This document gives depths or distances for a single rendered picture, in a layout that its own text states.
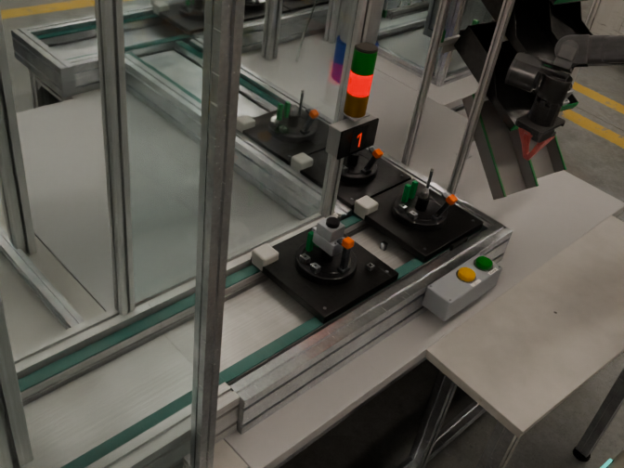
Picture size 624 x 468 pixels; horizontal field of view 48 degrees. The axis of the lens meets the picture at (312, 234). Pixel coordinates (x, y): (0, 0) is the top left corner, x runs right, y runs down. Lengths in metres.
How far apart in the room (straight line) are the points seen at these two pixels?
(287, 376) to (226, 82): 0.72
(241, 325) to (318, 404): 0.23
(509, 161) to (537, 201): 0.28
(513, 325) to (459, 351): 0.18
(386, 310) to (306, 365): 0.24
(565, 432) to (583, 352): 1.04
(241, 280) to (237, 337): 0.15
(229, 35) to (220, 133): 0.11
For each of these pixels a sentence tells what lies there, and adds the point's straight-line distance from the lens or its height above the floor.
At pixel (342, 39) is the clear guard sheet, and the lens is 1.49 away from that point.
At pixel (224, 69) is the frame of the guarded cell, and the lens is 0.78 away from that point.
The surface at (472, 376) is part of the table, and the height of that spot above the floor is 0.86.
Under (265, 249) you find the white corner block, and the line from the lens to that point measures 1.57.
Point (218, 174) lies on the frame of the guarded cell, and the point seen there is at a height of 1.52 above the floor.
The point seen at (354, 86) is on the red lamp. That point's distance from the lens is 1.53.
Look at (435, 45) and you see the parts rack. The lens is 1.88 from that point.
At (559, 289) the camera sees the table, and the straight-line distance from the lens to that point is 1.91.
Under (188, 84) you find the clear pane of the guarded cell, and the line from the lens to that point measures 0.77.
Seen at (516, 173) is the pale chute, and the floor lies 1.03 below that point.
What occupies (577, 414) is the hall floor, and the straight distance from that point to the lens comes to 2.85.
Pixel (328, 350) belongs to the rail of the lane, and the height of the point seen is 0.95.
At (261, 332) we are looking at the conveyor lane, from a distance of 1.48.
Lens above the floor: 1.98
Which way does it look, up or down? 38 degrees down
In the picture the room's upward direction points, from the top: 9 degrees clockwise
